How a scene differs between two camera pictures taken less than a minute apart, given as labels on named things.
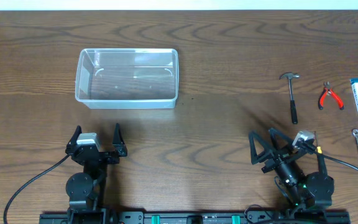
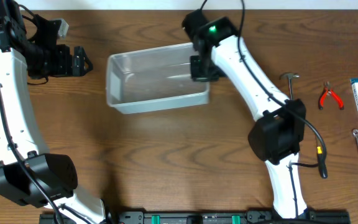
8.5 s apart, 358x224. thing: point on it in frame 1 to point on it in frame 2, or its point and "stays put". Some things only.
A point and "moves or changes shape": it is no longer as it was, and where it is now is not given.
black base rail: x=322 y=216 stays put
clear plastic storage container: x=127 y=78 moves or changes shape
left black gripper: x=105 y=155 to x=71 y=60
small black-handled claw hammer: x=289 y=76 stays put
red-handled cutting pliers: x=327 y=90 stays put
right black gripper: x=279 y=158 to x=197 y=76
